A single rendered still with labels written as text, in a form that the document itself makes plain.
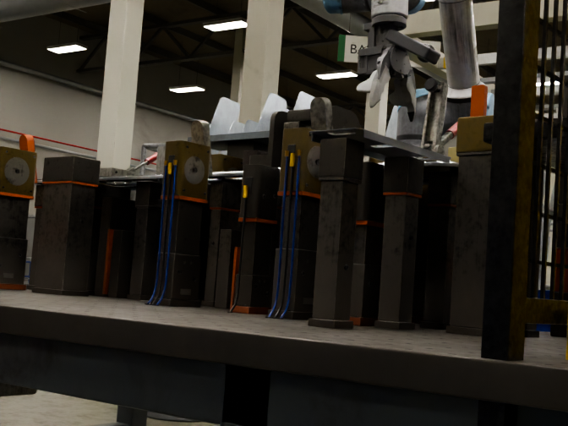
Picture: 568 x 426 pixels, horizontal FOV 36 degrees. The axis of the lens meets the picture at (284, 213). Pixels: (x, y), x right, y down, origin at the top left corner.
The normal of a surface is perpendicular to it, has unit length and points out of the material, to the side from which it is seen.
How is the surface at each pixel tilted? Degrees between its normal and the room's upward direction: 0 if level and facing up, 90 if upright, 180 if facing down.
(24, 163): 90
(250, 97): 90
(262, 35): 90
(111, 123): 90
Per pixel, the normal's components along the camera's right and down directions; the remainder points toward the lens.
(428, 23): -0.57, -0.11
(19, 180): 0.77, 0.00
